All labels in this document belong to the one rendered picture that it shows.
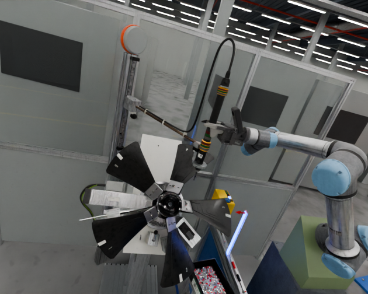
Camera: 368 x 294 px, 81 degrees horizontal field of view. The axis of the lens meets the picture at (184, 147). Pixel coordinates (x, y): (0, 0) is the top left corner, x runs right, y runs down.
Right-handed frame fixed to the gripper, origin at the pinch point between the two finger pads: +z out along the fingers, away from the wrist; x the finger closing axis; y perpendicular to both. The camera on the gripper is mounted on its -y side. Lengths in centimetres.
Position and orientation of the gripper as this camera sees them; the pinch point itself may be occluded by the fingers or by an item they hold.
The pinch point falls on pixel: (205, 122)
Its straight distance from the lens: 94.9
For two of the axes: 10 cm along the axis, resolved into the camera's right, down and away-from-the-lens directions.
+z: -9.6, -1.8, -2.4
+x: -1.4, -4.2, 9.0
